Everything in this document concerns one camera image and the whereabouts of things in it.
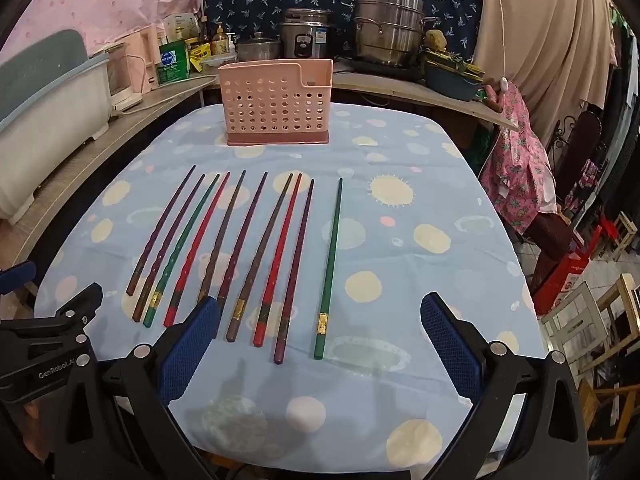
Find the green chopstick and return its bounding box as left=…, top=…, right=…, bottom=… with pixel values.
left=314, top=178, right=343, bottom=361
left=143, top=174, right=220, bottom=328

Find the brown chopstick gold band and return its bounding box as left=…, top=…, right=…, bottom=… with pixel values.
left=226, top=174, right=293, bottom=342

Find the dark purple chopstick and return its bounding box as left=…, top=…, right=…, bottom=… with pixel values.
left=126, top=165, right=195, bottom=297

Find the red chopstick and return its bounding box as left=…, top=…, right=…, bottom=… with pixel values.
left=164, top=171, right=231, bottom=327
left=253, top=174, right=302, bottom=348

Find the maroon chopstick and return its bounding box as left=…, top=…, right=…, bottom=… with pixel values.
left=217, top=171, right=268, bottom=311

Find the white wooden chair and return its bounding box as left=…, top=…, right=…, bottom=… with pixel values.
left=539, top=282, right=613, bottom=375

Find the white dish rack tub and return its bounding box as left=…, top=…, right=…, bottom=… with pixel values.
left=0, top=29, right=112, bottom=224

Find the red bag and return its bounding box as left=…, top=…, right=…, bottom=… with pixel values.
left=526, top=214, right=618, bottom=316

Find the white blender jar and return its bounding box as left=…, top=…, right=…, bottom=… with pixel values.
left=104, top=42, right=142, bottom=116

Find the blue dotted tablecloth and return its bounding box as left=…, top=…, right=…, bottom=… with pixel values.
left=35, top=104, right=544, bottom=472

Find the green box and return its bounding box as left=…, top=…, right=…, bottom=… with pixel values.
left=156, top=39, right=190, bottom=84

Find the pink electric kettle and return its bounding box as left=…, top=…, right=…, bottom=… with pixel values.
left=122, top=25, right=160, bottom=94

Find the pink floral garment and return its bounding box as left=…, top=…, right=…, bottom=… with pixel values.
left=480, top=82, right=558, bottom=233

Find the pink perforated utensil holder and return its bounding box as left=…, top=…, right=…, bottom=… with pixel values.
left=218, top=58, right=333, bottom=146

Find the small steel pot with lid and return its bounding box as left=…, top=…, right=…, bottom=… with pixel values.
left=236, top=32, right=280, bottom=62

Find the blue patterned cloth backdrop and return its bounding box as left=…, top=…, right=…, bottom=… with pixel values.
left=204, top=0, right=483, bottom=61

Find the silver rice cooker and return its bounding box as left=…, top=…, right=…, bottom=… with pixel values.
left=280, top=8, right=335, bottom=58

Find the dark blue basin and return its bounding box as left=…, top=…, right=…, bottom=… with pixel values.
left=424, top=64, right=482, bottom=102

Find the beige curtain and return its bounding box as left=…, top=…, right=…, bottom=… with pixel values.
left=474, top=0, right=611, bottom=143

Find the stacked steel steamer pot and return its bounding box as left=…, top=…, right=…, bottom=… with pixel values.
left=354, top=0, right=436, bottom=67

